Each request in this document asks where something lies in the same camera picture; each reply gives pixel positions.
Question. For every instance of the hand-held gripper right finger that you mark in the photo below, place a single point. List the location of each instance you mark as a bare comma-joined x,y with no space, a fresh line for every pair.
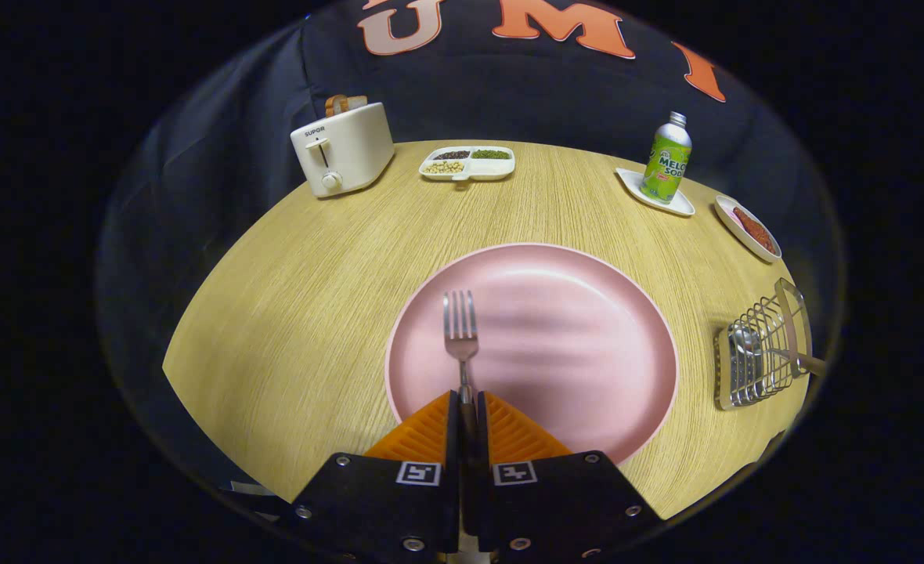
564,501

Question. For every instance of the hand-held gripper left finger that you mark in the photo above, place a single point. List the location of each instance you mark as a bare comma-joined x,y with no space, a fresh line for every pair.
384,501

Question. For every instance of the pink round plate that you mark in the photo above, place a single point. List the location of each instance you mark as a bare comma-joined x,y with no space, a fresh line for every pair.
556,352

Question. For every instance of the white square coaster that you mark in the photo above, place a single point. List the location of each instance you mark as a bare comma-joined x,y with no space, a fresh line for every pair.
677,207

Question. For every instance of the round white food plate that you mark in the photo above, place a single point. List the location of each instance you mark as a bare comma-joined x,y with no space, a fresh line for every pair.
732,223

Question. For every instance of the red meat piece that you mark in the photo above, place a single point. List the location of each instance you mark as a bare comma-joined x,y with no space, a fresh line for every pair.
753,229

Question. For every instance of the white divided dish with beans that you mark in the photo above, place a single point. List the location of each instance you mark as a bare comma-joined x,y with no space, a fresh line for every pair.
466,164

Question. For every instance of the cream toaster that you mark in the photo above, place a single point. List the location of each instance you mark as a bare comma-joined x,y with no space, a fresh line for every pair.
352,149

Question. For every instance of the green label soda bottle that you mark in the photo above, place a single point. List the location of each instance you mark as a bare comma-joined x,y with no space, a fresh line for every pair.
665,160

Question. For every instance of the brown toast slices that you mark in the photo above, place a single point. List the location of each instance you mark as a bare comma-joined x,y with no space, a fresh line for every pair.
344,104

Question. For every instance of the black backdrop cloth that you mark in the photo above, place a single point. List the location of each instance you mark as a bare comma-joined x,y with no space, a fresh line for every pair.
509,86

